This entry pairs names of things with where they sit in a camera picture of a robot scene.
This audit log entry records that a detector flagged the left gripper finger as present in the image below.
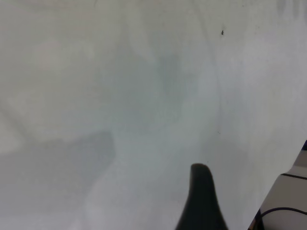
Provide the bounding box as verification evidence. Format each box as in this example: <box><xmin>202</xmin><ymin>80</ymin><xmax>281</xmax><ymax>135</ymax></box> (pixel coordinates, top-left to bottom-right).
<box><xmin>175</xmin><ymin>163</ymin><xmax>229</xmax><ymax>230</ymax></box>

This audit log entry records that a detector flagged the thin dark cable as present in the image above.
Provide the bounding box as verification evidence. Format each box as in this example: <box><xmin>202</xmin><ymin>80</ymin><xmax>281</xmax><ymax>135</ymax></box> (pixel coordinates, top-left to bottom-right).
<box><xmin>260</xmin><ymin>207</ymin><xmax>307</xmax><ymax>222</ymax></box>

